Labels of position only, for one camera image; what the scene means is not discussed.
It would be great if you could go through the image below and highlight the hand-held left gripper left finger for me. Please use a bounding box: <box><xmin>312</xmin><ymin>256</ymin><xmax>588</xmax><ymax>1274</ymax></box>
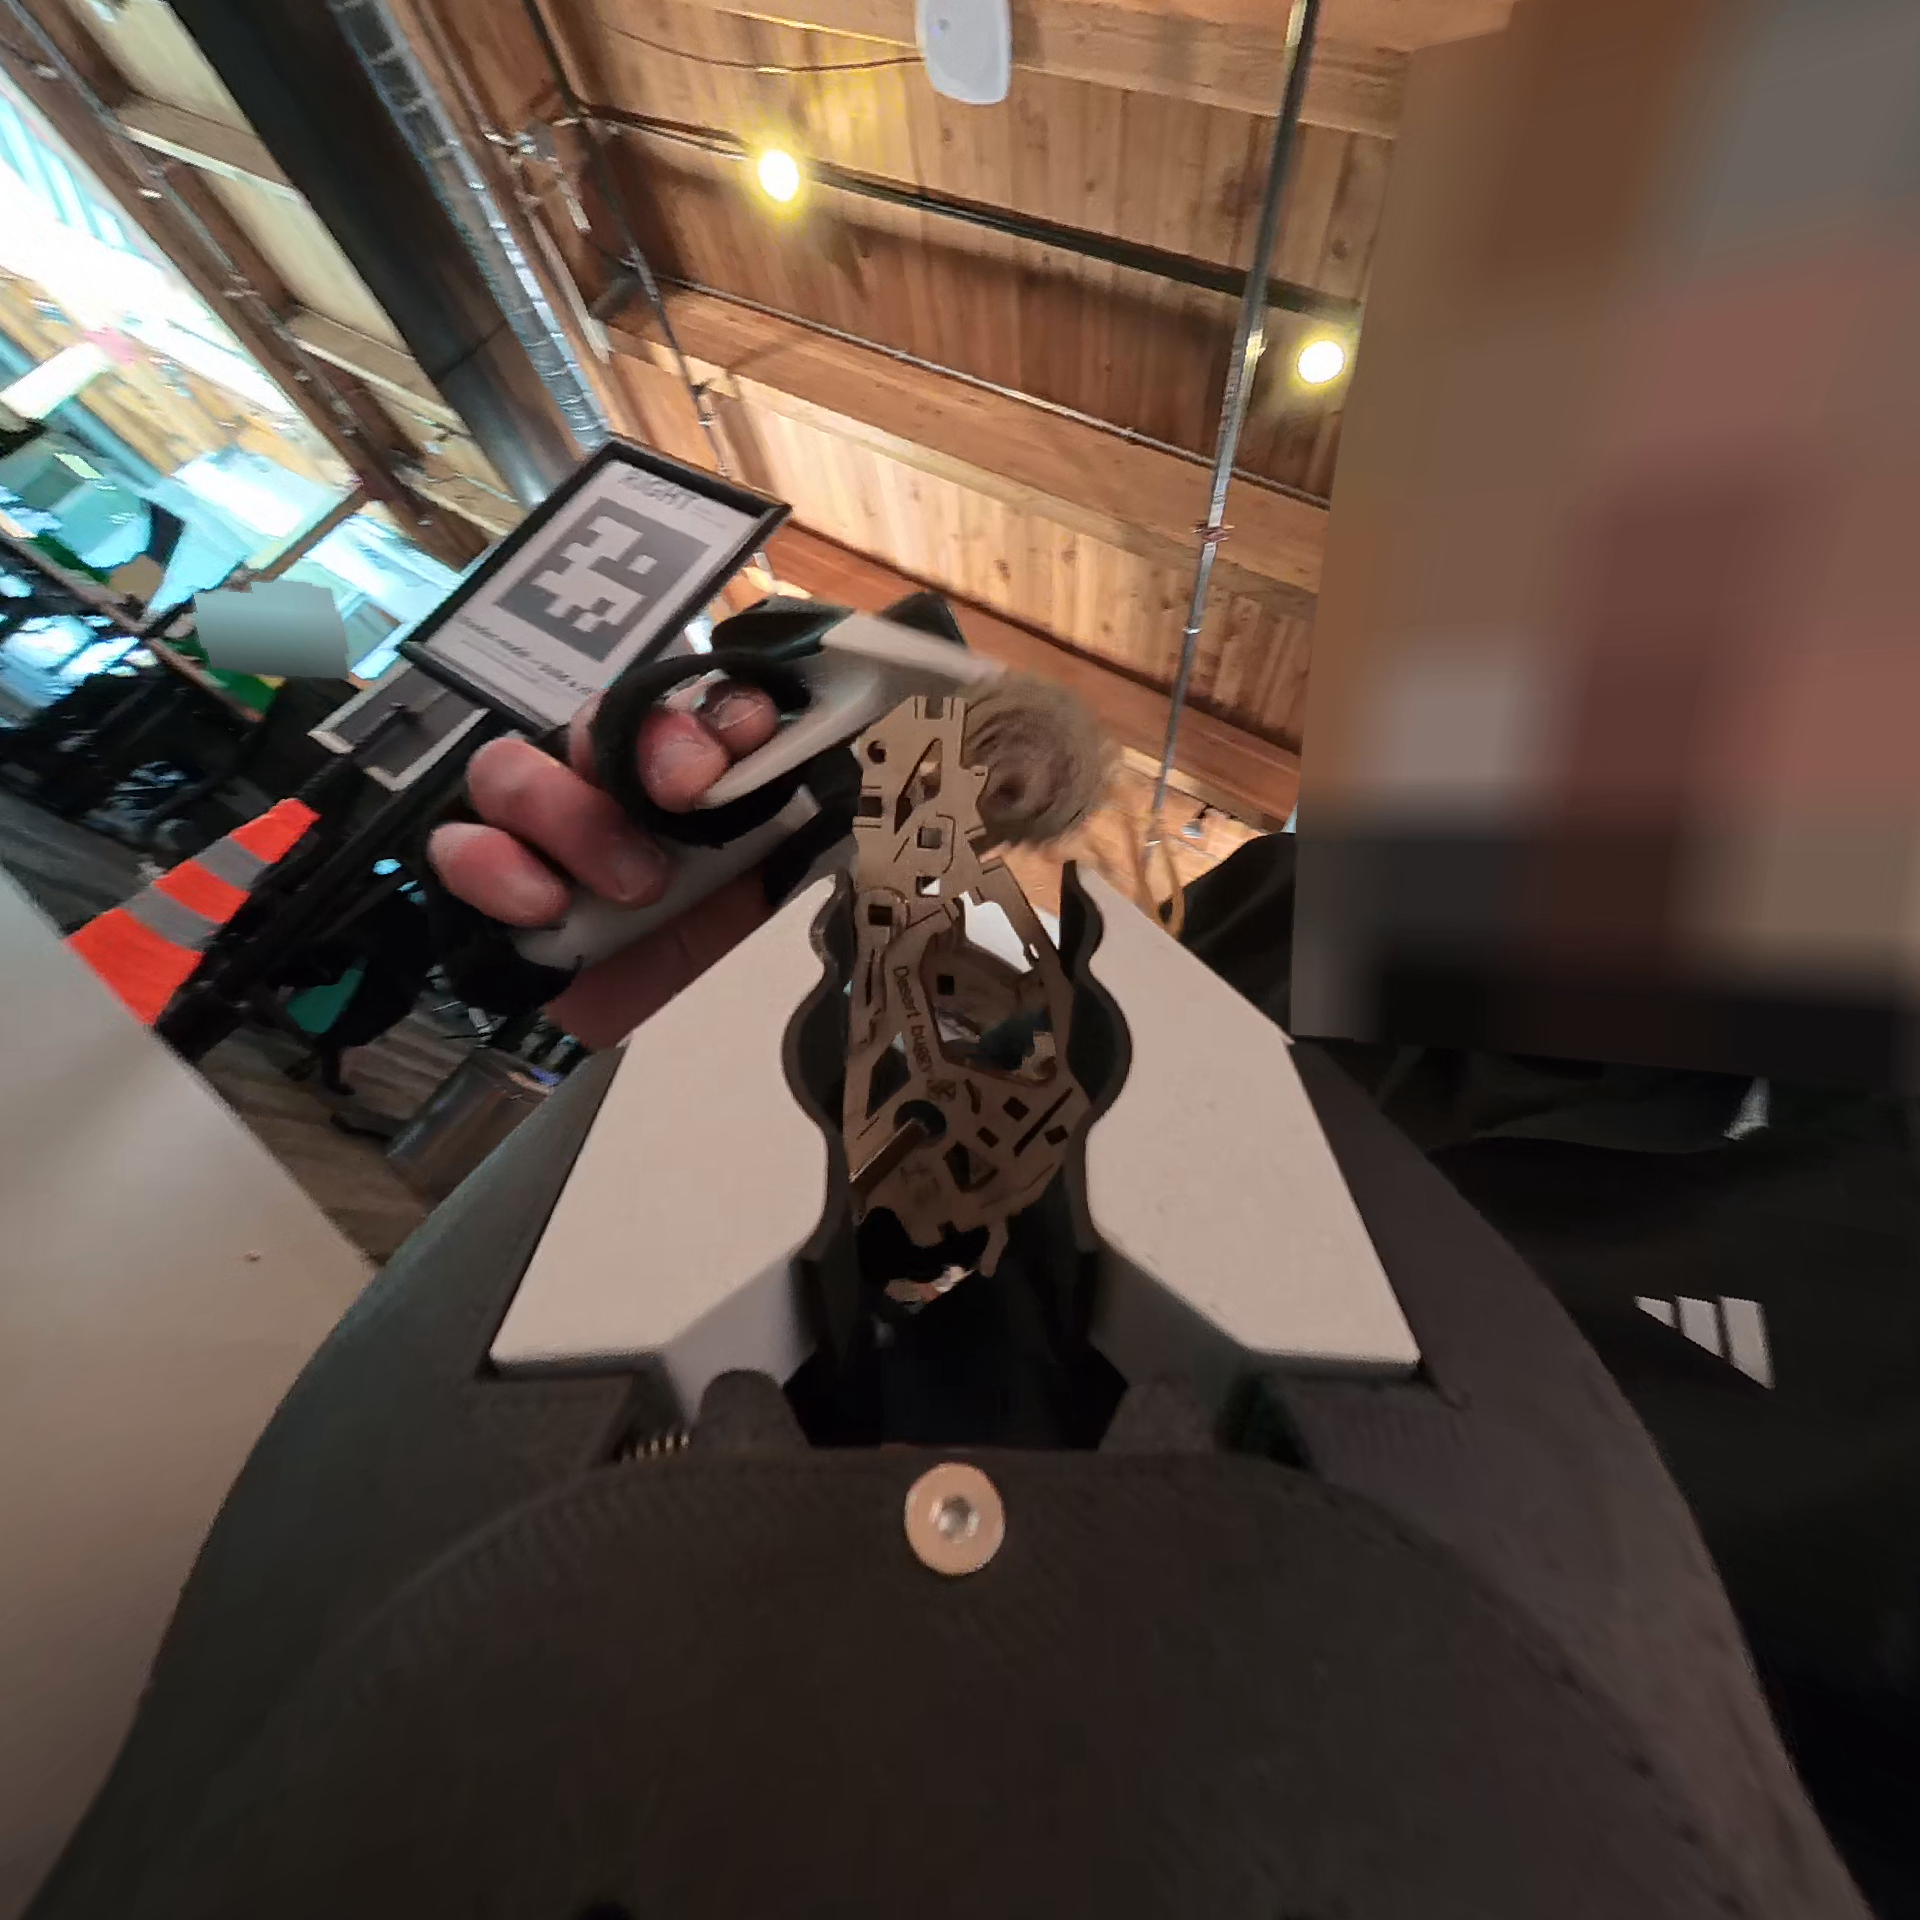
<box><xmin>486</xmin><ymin>875</ymin><xmax>871</xmax><ymax>1404</ymax></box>

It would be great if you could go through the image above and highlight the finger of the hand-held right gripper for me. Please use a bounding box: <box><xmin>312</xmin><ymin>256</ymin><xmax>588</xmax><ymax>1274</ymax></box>
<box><xmin>821</xmin><ymin>614</ymin><xmax>1010</xmax><ymax>704</ymax></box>

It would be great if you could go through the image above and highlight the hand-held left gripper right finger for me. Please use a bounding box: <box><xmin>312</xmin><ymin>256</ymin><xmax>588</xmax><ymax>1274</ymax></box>
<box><xmin>1061</xmin><ymin>864</ymin><xmax>1426</xmax><ymax>1380</ymax></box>

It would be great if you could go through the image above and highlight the person's right hand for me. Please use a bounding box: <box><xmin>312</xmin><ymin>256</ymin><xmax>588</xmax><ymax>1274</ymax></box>
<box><xmin>423</xmin><ymin>673</ymin><xmax>823</xmax><ymax>1053</ymax></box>

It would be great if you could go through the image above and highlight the grey trash bin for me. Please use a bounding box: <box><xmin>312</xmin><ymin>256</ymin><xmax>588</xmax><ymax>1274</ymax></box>
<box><xmin>385</xmin><ymin>1046</ymin><xmax>550</xmax><ymax>1202</ymax></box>

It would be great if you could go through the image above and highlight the metal ceiling conduit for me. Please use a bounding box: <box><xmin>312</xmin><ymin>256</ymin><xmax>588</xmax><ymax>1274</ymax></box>
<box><xmin>1154</xmin><ymin>0</ymin><xmax>1325</xmax><ymax>820</ymax></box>

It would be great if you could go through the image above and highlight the person's torso black jacket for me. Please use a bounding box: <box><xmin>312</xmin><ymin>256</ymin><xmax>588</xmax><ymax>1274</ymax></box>
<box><xmin>1176</xmin><ymin>833</ymin><xmax>1920</xmax><ymax>1920</ymax></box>

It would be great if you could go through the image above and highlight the orange traffic cone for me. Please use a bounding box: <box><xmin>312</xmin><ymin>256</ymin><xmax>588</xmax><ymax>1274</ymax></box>
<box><xmin>65</xmin><ymin>799</ymin><xmax>324</xmax><ymax>1031</ymax></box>

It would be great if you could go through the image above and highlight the white ceiling sensor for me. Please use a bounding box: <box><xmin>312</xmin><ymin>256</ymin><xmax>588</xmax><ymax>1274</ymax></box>
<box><xmin>918</xmin><ymin>0</ymin><xmax>1016</xmax><ymax>108</ymax></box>

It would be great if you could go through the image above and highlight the silver flexible duct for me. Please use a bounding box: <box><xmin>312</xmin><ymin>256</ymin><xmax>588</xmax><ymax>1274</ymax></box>
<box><xmin>321</xmin><ymin>0</ymin><xmax>609</xmax><ymax>452</ymax></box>

